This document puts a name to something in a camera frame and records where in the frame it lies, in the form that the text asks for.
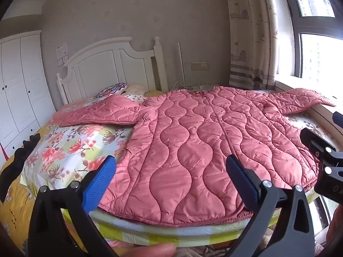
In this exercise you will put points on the paper wall note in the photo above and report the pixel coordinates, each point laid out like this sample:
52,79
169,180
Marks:
62,55

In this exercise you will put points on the person's right forearm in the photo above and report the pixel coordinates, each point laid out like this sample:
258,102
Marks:
337,219

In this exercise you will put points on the wall socket panel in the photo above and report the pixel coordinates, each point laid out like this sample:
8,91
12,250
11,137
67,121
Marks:
199,65

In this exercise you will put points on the yellow printed blanket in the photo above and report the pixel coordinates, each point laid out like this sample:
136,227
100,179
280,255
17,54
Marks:
16,214

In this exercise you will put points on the white bed headboard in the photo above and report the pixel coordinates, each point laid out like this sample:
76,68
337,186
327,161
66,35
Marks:
107,67

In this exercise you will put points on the white wardrobe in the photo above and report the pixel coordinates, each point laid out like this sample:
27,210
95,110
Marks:
21,85

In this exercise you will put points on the white nightstand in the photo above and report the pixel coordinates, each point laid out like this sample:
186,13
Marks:
194,87

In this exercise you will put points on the purple patterned pillow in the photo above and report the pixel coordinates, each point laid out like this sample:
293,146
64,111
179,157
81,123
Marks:
112,89

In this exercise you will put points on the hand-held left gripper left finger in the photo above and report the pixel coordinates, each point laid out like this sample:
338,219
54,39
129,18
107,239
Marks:
99,184

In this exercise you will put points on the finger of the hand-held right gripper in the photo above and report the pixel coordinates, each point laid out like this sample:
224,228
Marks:
315,142
338,118

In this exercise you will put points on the dark cloth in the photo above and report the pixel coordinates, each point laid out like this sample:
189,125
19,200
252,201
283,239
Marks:
16,163

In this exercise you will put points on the cream checked pillow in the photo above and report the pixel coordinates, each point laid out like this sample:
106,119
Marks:
135,89

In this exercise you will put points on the pink quilted jacket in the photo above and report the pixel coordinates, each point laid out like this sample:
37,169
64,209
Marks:
187,152

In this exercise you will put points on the window sill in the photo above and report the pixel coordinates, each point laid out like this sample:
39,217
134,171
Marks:
300,85

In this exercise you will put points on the person's left hand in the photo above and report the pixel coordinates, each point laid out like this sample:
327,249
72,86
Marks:
150,250

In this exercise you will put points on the yellow pillow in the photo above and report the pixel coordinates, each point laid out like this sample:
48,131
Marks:
153,93

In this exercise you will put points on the window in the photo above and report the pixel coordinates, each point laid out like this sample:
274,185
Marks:
313,45

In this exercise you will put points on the printed striped curtain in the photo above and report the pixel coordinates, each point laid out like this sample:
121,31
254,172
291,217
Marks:
252,32

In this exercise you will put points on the floral bedsheet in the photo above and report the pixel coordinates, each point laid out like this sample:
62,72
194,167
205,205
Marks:
67,150

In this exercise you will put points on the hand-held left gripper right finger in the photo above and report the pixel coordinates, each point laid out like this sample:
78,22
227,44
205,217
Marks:
241,183

